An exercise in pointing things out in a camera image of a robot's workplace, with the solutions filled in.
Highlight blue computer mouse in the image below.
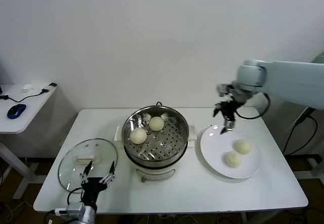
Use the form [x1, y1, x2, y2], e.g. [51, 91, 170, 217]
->
[7, 103, 27, 120]

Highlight white adapter with black plugs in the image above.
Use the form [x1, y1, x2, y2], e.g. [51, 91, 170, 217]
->
[42, 82, 58, 93]

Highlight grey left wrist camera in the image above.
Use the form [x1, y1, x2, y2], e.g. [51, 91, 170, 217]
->
[54, 202, 86, 217]

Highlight white shelf table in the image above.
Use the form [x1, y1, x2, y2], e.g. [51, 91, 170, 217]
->
[293, 155, 324, 181]

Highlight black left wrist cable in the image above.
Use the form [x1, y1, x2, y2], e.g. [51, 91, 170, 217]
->
[67, 187, 84, 207]

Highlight black desk cable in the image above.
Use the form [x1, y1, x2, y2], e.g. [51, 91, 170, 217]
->
[0, 89, 48, 103]

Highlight white steamed baozi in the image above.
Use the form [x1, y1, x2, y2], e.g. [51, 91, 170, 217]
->
[233, 139, 252, 155]
[148, 116, 165, 132]
[129, 128, 147, 145]
[222, 151, 242, 169]

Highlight white floor cable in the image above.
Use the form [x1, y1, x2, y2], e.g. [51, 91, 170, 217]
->
[6, 200, 28, 222]

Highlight stainless steel steamer basket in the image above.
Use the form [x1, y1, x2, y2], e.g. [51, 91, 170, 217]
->
[115, 105, 197, 165]

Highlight white round plate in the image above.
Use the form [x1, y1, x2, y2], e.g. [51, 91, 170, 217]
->
[199, 124, 261, 180]

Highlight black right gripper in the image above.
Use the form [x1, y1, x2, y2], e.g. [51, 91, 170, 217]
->
[213, 100, 238, 135]

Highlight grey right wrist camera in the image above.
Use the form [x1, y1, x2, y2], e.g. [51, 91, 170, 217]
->
[216, 83, 232, 97]

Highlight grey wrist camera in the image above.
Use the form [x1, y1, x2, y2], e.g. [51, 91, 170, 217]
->
[216, 83, 232, 97]
[54, 202, 86, 217]

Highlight glass lid with cream handle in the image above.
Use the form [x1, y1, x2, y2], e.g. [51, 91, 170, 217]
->
[57, 138, 119, 193]

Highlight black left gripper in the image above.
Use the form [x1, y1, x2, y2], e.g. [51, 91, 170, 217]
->
[80, 160, 116, 207]

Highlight white side desk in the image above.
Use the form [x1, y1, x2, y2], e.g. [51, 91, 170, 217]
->
[0, 83, 58, 199]

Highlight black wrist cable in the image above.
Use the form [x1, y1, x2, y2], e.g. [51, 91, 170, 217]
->
[235, 92, 270, 120]
[67, 187, 84, 207]

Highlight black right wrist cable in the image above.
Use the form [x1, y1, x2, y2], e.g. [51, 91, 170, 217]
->
[235, 92, 270, 120]

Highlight white crumpled tissue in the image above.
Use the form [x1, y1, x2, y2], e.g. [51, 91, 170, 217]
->
[21, 83, 38, 93]

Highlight thin white hanging cable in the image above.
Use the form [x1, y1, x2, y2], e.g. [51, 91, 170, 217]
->
[286, 110, 308, 133]

